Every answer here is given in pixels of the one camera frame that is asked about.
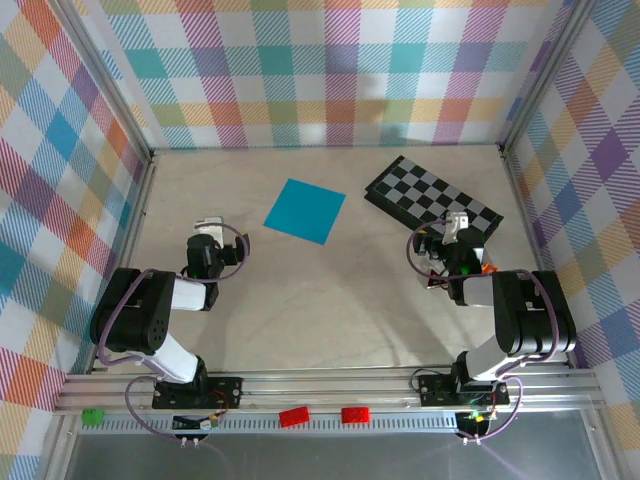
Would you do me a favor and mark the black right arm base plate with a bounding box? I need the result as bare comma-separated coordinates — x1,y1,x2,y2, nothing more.
417,372,511,407

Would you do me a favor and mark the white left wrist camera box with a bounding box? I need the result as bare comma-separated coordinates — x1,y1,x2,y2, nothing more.
194,216,225,241

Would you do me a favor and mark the small right connector board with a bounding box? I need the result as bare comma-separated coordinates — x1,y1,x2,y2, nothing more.
457,409,494,435

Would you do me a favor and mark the aluminium frame post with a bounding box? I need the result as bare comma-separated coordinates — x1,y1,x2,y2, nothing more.
47,0,159,166
498,0,601,154

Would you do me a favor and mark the blue paper sheet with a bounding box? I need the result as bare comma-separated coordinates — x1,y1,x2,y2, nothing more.
263,178,347,246

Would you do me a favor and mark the grey metal sheet panel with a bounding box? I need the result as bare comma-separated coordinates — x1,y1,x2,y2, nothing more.
64,433,601,480

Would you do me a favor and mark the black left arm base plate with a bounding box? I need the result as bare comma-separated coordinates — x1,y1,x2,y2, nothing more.
152,375,245,411

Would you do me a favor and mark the grey slotted cable duct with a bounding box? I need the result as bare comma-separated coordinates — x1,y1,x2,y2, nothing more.
79,412,501,436

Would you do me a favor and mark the aluminium table edge rail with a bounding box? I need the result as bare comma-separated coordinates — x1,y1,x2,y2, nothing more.
498,142,574,371
87,154,159,375

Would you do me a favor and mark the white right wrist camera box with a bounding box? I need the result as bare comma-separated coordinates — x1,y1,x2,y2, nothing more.
442,210,471,245

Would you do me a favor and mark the black grey folding chessboard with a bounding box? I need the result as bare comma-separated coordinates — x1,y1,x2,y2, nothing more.
363,155,504,249

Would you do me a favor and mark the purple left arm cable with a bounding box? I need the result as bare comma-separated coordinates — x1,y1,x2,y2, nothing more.
97,223,251,446

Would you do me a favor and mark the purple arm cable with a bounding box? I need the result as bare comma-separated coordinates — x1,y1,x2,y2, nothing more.
407,219,564,444
97,223,251,446

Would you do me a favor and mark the aluminium mounting rail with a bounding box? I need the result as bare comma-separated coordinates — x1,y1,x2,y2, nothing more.
53,367,601,416

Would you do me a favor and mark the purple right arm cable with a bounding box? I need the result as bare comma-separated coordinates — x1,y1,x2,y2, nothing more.
407,219,564,444

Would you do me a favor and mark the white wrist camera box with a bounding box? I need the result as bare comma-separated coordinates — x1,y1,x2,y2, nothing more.
442,210,471,245
194,216,225,241

